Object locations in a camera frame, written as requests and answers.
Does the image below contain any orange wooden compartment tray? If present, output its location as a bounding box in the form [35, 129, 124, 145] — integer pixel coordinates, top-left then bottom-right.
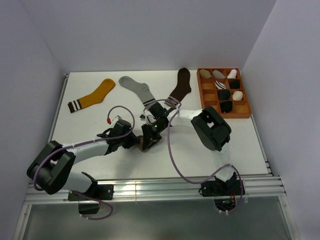
[196, 68, 252, 119]

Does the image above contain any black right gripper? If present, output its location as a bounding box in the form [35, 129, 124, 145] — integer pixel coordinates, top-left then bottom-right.
[142, 120, 167, 150]

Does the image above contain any brown sock with pink stripes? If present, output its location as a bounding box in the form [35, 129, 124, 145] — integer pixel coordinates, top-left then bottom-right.
[164, 67, 192, 107]

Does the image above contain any grey sock with black stripes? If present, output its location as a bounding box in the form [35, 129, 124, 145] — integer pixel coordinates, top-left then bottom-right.
[118, 76, 157, 107]

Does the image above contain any rolled cream sock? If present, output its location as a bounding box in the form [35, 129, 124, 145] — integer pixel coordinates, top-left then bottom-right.
[232, 90, 244, 101]

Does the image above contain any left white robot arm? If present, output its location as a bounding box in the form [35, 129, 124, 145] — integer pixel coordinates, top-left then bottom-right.
[26, 119, 140, 200]

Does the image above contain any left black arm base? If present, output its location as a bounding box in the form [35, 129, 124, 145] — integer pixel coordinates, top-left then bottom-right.
[67, 184, 114, 220]

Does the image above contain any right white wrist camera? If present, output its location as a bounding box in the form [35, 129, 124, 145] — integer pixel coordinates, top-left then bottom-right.
[139, 112, 156, 125]

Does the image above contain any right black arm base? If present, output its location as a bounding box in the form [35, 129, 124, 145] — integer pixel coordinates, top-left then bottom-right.
[198, 179, 246, 212]

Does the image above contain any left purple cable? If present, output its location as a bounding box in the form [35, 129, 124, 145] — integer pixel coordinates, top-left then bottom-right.
[32, 106, 136, 221]

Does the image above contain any rolled black sock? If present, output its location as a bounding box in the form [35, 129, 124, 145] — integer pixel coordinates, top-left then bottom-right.
[228, 79, 241, 89]

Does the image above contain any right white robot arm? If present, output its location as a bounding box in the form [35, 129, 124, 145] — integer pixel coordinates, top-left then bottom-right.
[139, 101, 237, 195]

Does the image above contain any purple cable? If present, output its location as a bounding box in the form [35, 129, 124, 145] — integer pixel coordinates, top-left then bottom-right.
[32, 106, 136, 221]
[142, 98, 245, 215]

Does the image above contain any rolled striped sock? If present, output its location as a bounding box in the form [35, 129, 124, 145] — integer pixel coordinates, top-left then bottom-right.
[214, 80, 227, 90]

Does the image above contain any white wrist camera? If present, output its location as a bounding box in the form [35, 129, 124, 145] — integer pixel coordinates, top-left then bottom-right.
[106, 115, 122, 126]
[139, 112, 156, 125]

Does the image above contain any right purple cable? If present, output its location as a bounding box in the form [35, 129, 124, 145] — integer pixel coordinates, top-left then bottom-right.
[142, 98, 245, 215]

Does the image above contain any rolled grey sock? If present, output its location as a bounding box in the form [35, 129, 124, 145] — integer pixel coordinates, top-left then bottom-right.
[213, 70, 226, 79]

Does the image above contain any rolled white sock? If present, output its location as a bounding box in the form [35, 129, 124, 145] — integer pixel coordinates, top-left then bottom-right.
[227, 69, 238, 79]

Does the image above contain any aluminium frame rail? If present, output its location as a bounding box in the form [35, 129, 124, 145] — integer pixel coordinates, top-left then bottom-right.
[23, 176, 286, 205]

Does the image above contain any tan sock with maroon cuff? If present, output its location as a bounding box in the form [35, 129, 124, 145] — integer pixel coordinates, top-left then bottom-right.
[135, 135, 148, 153]

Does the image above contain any plain black sock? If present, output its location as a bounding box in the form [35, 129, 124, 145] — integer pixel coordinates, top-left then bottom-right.
[217, 89, 231, 101]

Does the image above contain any rolled beige sock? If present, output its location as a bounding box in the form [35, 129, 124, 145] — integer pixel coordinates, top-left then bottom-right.
[199, 69, 212, 79]

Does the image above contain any mustard yellow sock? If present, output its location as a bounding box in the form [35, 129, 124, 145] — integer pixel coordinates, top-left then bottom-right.
[67, 78, 116, 114]

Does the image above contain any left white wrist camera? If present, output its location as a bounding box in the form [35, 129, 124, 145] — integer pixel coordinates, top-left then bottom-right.
[106, 115, 122, 126]

